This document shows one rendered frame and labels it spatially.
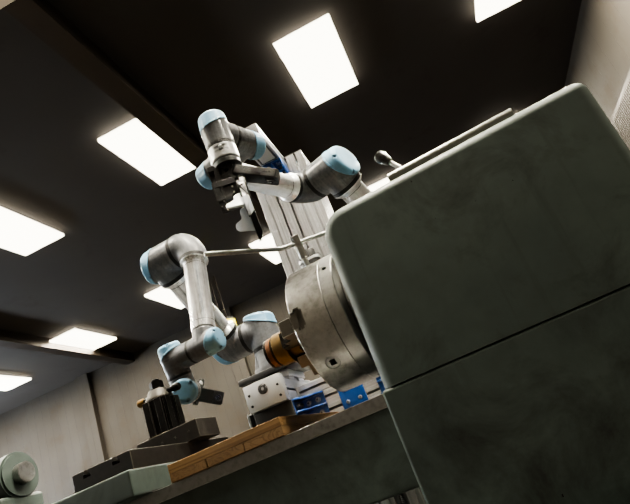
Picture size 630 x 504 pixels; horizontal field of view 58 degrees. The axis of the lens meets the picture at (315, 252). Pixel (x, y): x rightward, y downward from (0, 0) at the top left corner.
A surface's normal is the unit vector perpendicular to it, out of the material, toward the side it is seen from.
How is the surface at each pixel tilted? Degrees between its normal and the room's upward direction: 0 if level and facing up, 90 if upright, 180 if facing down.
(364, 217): 90
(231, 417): 90
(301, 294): 70
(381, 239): 90
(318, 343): 113
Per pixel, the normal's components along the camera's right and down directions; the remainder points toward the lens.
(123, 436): -0.30, -0.26
